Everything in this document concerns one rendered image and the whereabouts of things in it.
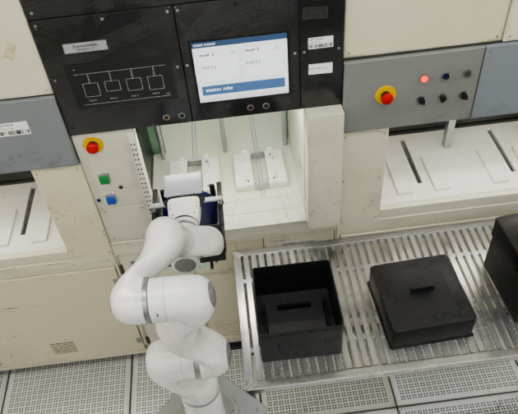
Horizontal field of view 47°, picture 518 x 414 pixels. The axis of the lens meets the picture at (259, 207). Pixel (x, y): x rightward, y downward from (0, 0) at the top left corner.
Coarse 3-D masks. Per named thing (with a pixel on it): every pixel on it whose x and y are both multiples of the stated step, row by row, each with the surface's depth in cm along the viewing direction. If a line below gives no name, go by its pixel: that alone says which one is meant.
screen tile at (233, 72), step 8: (224, 48) 176; (232, 48) 177; (200, 56) 177; (208, 56) 178; (216, 56) 178; (224, 56) 178; (232, 56) 178; (200, 64) 179; (232, 64) 180; (200, 72) 181; (208, 72) 182; (216, 72) 182; (224, 72) 182; (232, 72) 183; (208, 80) 184; (216, 80) 184
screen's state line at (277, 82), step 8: (256, 80) 186; (264, 80) 186; (272, 80) 186; (280, 80) 186; (208, 88) 186; (216, 88) 186; (224, 88) 186; (232, 88) 186; (240, 88) 187; (248, 88) 187; (256, 88) 187; (264, 88) 188
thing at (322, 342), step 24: (288, 264) 211; (312, 264) 212; (264, 288) 219; (288, 288) 221; (312, 288) 222; (264, 312) 213; (288, 312) 216; (312, 312) 215; (336, 312) 204; (264, 336) 192; (288, 336) 193; (312, 336) 195; (336, 336) 196; (264, 360) 203
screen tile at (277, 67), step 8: (248, 48) 177; (256, 48) 178; (264, 48) 178; (272, 48) 178; (280, 48) 178; (248, 56) 179; (256, 56) 179; (264, 56) 180; (272, 56) 180; (280, 56) 180; (264, 64) 182; (272, 64) 182; (280, 64) 182; (248, 72) 183; (256, 72) 183; (264, 72) 184; (272, 72) 184; (280, 72) 184
